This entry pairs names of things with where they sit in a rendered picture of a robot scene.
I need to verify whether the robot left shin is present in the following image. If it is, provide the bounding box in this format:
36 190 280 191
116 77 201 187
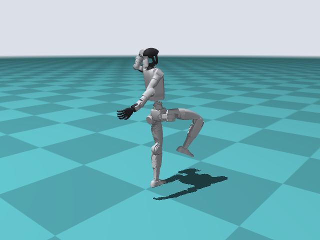
151 146 162 182

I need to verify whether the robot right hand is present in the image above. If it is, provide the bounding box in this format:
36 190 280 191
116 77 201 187
117 103 138 120

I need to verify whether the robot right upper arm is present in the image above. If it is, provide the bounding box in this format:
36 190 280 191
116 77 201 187
146 69 164 97

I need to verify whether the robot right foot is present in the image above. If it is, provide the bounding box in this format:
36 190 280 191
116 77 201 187
176 146 194 157

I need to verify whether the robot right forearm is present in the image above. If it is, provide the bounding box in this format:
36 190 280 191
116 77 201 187
134 88 155 111

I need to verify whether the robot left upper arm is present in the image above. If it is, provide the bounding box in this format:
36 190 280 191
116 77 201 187
139 49 149 74

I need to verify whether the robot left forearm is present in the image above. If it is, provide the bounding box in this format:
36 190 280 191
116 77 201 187
133 54 143 71

